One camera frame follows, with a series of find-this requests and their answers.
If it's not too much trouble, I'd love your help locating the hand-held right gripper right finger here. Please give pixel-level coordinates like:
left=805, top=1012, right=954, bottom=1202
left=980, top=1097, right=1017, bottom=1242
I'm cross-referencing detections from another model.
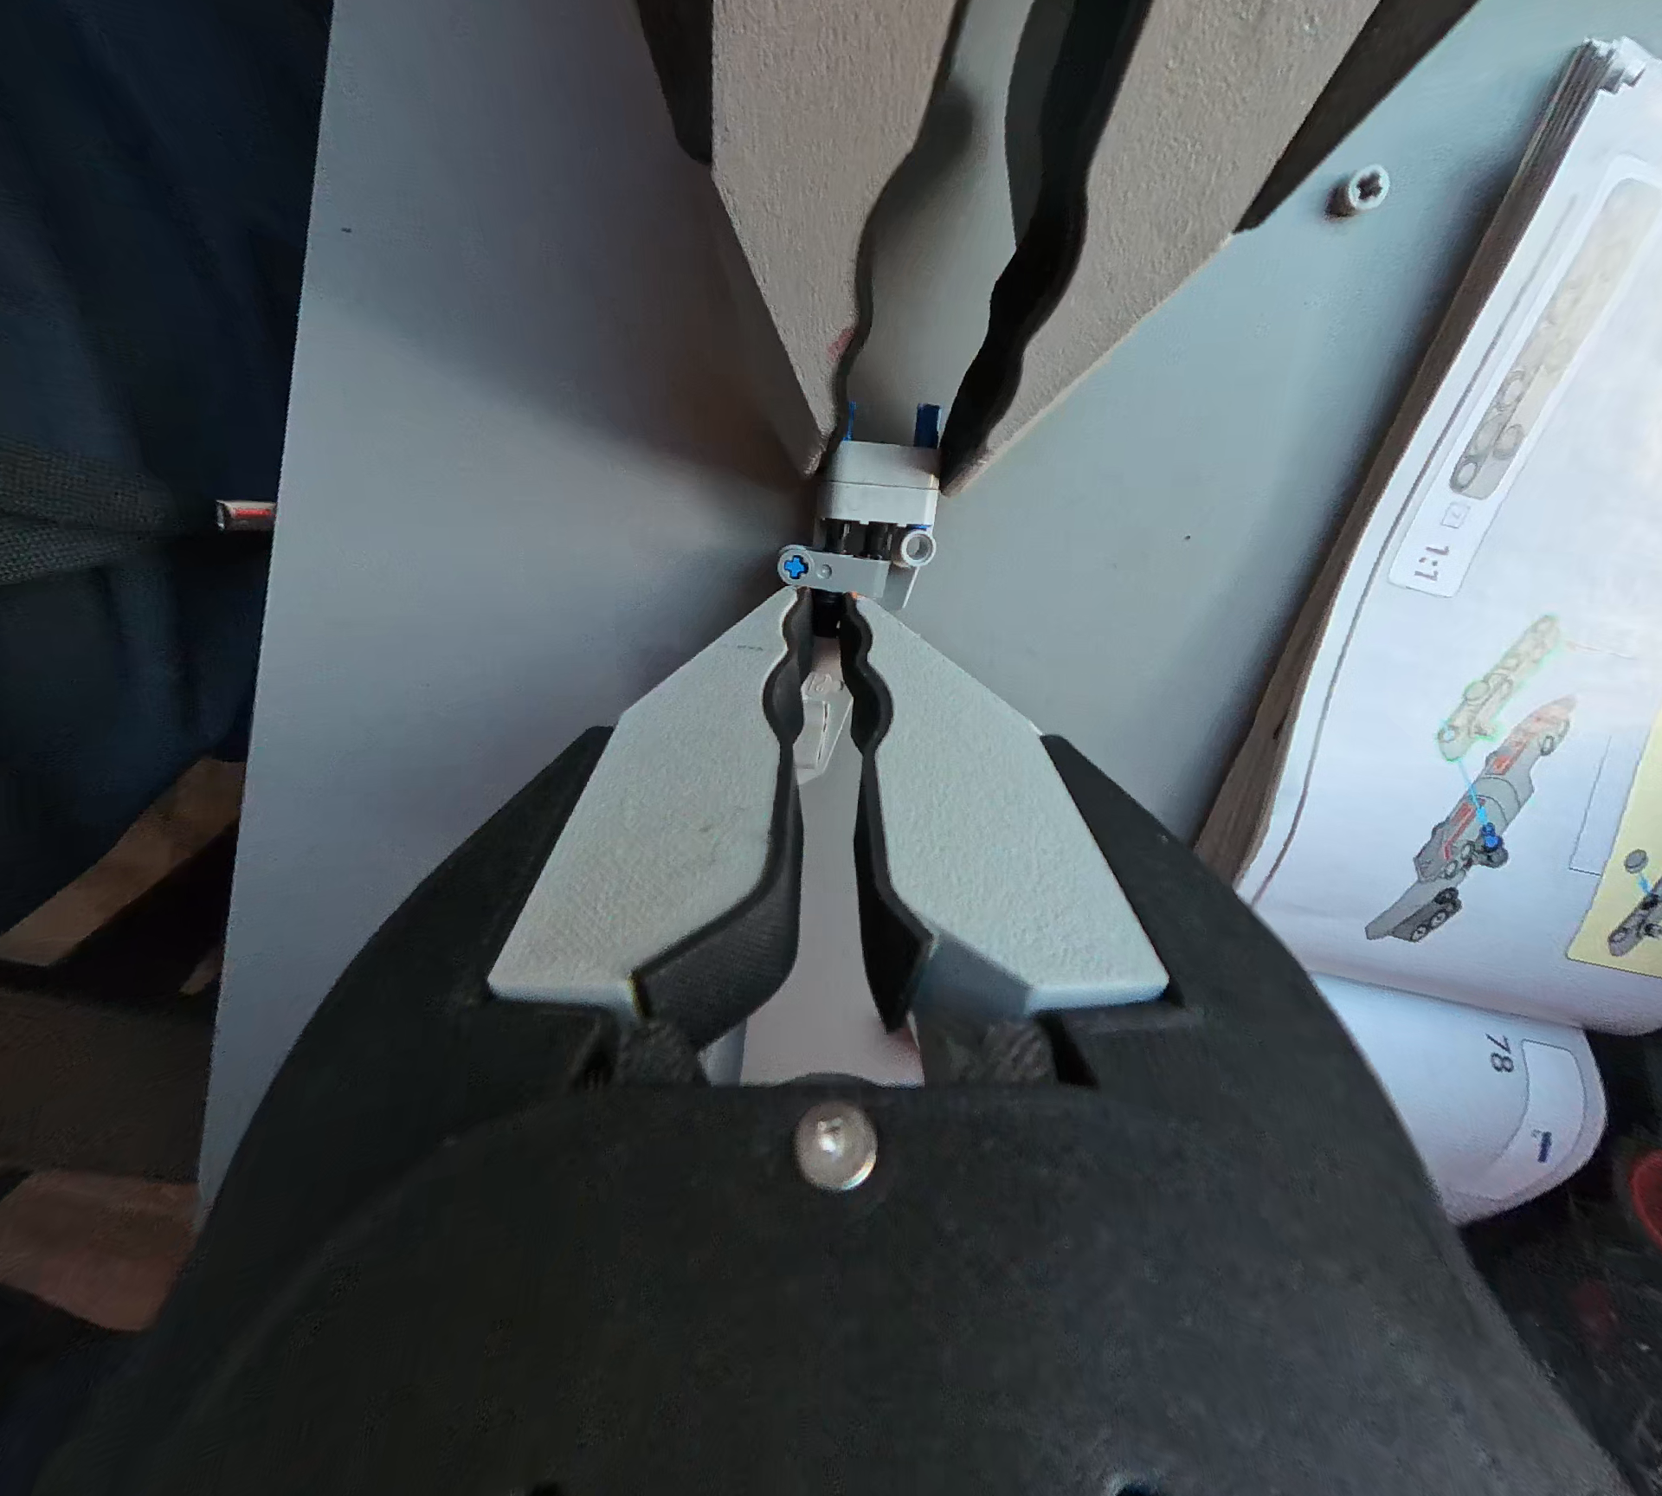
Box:
left=837, top=598, right=1171, bottom=1034

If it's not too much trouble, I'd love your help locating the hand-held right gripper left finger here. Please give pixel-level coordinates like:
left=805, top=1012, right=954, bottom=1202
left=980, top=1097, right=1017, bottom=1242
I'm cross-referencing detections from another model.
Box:
left=487, top=588, right=807, bottom=1057

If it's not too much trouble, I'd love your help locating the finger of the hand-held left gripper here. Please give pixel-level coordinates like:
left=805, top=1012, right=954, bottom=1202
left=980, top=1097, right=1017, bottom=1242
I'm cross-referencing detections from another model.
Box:
left=940, top=0, right=1631, bottom=492
left=584, top=0, right=1005, bottom=475

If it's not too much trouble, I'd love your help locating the small grey lego assembly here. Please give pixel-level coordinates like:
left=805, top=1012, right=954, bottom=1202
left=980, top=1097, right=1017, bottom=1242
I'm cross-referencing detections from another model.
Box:
left=776, top=399, right=940, bottom=778

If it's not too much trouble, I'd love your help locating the open lego instruction booklet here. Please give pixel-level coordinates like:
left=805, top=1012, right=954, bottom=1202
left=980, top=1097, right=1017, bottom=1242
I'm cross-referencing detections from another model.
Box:
left=1195, top=35, right=1662, bottom=1227

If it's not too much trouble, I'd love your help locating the person's dark blue clothing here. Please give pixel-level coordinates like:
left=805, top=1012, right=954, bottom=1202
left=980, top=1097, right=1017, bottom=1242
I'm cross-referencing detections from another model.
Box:
left=0, top=0, right=354, bottom=941

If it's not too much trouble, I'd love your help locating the black drawstring with metal tip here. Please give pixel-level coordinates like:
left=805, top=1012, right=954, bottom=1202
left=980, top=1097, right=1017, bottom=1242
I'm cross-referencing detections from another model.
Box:
left=0, top=444, right=277, bottom=589

